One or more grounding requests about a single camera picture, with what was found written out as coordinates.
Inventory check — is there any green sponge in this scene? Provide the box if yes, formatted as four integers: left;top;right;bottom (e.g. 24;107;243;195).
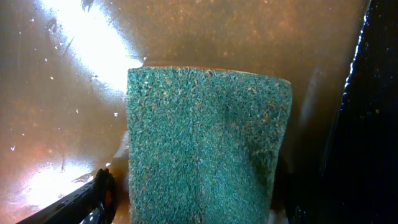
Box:
127;67;293;223

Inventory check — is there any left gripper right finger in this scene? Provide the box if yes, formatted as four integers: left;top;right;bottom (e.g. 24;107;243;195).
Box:
289;205;311;224

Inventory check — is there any black water tray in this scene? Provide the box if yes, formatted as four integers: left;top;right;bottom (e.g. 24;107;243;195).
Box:
1;1;397;223

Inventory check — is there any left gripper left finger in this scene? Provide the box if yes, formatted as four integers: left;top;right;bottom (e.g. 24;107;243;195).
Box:
18;169;117;224

